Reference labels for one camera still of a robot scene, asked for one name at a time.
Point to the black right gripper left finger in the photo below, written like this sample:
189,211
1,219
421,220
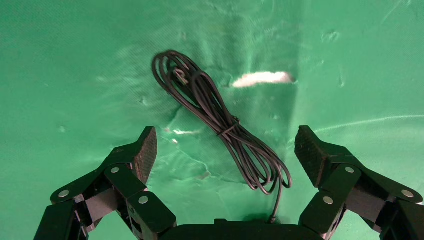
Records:
126,182

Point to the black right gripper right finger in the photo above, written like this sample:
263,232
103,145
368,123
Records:
344,182

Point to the green table cloth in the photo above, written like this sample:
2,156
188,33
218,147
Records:
66,66

